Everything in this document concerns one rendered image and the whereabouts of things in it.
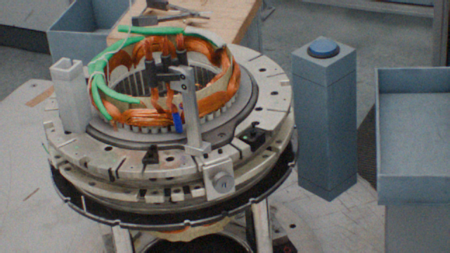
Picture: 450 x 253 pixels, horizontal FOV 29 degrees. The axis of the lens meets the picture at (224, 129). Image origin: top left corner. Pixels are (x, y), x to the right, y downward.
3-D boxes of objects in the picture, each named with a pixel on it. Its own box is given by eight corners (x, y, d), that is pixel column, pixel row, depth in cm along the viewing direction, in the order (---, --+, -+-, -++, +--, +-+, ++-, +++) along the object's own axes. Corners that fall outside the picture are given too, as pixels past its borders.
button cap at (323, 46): (324, 58, 131) (324, 53, 130) (304, 50, 133) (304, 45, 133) (342, 48, 133) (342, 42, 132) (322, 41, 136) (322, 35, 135)
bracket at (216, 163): (201, 192, 104) (197, 157, 101) (229, 183, 105) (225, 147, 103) (207, 201, 103) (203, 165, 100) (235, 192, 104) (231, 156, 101)
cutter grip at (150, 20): (132, 27, 135) (131, 18, 134) (133, 25, 136) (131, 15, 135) (158, 25, 135) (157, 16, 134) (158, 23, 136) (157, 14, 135)
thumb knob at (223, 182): (212, 192, 102) (210, 174, 100) (232, 185, 102) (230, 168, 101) (216, 197, 101) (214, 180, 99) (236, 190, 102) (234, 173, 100)
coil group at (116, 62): (100, 92, 115) (95, 63, 113) (124, 69, 120) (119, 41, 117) (112, 93, 114) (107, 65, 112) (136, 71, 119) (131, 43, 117)
